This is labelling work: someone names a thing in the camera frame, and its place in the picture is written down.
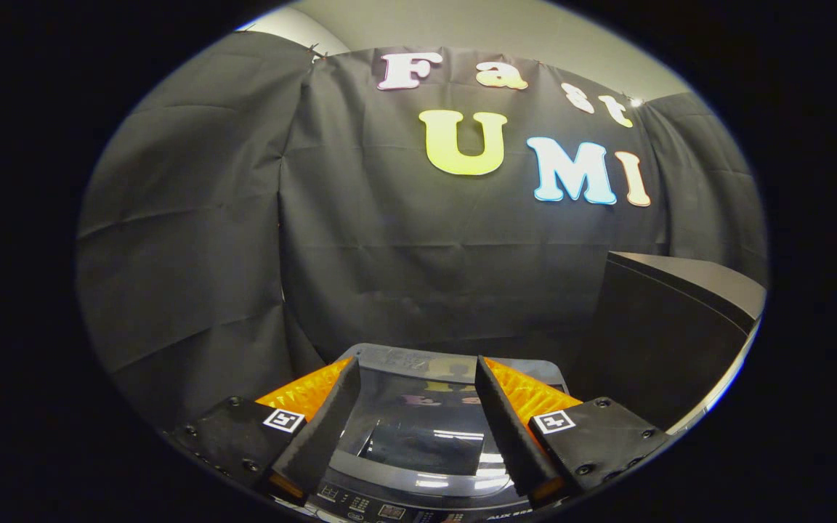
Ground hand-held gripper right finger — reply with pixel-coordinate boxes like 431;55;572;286
474;356;681;509

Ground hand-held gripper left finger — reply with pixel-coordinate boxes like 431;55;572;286
171;356;361;506

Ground dark glass washing machine lid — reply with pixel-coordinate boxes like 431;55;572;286
331;343;572;498

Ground grey washing machine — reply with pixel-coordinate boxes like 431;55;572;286
302;343;572;523

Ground black backdrop cloth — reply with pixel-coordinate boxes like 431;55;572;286
76;31;769;429

